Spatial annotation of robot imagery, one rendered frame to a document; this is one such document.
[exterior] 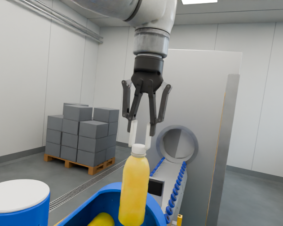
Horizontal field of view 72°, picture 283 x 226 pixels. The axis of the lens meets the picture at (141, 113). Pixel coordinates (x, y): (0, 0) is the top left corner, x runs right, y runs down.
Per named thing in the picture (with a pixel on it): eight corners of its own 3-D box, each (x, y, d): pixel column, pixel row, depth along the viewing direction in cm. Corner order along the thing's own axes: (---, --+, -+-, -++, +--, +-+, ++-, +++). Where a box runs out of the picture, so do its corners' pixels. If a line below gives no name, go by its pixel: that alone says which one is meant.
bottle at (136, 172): (126, 230, 49) (134, 158, 47) (113, 215, 55) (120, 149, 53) (148, 222, 53) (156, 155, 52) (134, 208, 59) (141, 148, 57)
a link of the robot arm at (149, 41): (140, 39, 55) (138, 61, 56) (129, 28, 47) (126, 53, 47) (172, 40, 53) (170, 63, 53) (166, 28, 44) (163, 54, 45)
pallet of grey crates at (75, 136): (114, 163, 430) (120, 109, 420) (92, 175, 356) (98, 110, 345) (71, 151, 474) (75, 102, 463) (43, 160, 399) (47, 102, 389)
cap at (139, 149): (136, 156, 50) (137, 149, 49) (128, 151, 53) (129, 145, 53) (148, 154, 52) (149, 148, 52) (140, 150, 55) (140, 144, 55)
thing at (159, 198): (161, 206, 110) (165, 180, 108) (160, 210, 106) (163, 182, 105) (144, 201, 113) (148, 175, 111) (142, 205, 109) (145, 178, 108)
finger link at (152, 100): (150, 81, 53) (155, 80, 52) (153, 123, 53) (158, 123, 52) (146, 80, 49) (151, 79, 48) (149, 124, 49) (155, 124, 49)
